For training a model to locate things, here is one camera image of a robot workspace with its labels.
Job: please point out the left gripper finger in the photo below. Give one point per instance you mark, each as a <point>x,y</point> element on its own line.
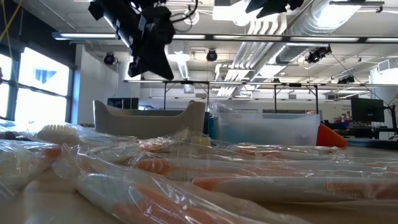
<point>147,62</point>
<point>161,57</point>

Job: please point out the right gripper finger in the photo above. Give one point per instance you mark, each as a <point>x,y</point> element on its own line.
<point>276,7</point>
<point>258,6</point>

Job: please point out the long linear ceiling light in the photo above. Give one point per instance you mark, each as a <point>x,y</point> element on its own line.
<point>248,37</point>

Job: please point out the black ceiling spotlight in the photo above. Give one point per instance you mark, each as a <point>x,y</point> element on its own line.
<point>211,55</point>
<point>109,58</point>

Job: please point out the grey translucent plastic bin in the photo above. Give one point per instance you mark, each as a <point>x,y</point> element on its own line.
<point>149,124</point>

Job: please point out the teal plastic bin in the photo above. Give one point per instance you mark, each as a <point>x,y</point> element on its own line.
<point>211,130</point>

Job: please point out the large window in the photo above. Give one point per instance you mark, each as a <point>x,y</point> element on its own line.
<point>43,93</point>

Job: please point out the clear plastic bin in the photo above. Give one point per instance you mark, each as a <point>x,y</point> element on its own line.
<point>267,130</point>

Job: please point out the black computer monitor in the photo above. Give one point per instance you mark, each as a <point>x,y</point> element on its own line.
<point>367,109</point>

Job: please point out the orange bin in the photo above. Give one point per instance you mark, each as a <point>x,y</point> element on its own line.
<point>329,138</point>

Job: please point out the silver ventilation duct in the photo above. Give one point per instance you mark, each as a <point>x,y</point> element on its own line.
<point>306,23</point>

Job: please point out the black ceiling camera cluster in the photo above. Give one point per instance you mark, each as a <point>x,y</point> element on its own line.
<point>317,54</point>

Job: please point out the black workstation frame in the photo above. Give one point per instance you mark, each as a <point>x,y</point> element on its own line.
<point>275,99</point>

